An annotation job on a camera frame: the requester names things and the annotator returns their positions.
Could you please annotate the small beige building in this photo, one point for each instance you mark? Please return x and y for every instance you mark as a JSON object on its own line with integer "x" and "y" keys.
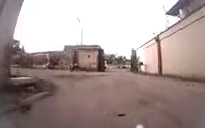
{"x": 88, "y": 58}

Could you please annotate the person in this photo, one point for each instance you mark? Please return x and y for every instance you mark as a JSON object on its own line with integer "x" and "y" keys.
{"x": 73, "y": 66}

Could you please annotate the dark gate pillar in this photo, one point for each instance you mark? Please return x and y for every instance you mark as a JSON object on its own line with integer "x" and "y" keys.
{"x": 134, "y": 60}

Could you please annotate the tall thin pole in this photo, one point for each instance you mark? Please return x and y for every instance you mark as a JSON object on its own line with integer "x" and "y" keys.
{"x": 82, "y": 36}

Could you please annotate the brown dirt road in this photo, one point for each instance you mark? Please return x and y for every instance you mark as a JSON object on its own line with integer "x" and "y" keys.
{"x": 123, "y": 96}

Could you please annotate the robot's own part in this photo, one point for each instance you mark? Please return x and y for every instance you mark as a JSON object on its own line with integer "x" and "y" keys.
{"x": 139, "y": 126}

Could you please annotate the concrete rubble pile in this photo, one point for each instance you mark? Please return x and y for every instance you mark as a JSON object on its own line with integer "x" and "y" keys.
{"x": 26, "y": 88}

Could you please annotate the building with dark roof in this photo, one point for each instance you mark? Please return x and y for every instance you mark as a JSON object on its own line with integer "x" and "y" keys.
{"x": 186, "y": 8}

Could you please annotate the grey concrete building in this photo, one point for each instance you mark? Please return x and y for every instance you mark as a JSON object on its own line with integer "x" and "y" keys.
{"x": 0, "y": 40}

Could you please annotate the low brown wall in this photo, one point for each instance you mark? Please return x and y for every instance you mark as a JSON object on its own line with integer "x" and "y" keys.
{"x": 40, "y": 60}

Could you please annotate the beige boundary wall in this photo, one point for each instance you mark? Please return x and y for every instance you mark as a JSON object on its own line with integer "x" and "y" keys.
{"x": 186, "y": 50}

